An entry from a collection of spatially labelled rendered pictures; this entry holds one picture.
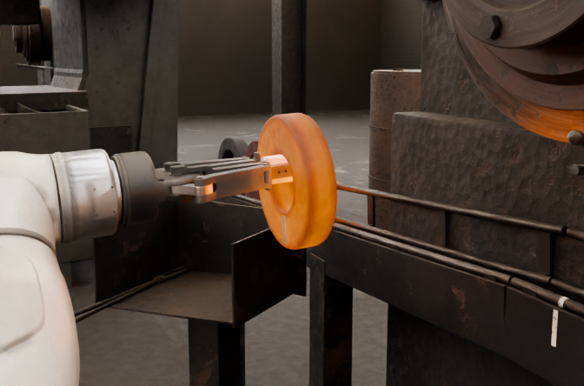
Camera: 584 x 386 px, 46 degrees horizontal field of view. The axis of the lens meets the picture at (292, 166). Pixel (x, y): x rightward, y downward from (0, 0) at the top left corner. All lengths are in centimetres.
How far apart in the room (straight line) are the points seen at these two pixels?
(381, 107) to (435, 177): 258
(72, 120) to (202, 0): 827
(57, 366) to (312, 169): 32
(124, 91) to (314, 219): 279
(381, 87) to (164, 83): 112
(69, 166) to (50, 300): 15
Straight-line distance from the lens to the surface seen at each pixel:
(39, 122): 289
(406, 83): 356
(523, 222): 93
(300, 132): 73
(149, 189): 70
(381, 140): 367
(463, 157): 103
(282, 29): 755
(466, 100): 111
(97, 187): 68
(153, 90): 349
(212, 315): 100
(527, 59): 74
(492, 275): 86
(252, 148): 156
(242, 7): 1128
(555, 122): 77
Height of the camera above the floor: 97
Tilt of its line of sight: 9 degrees down
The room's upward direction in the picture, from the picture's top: straight up
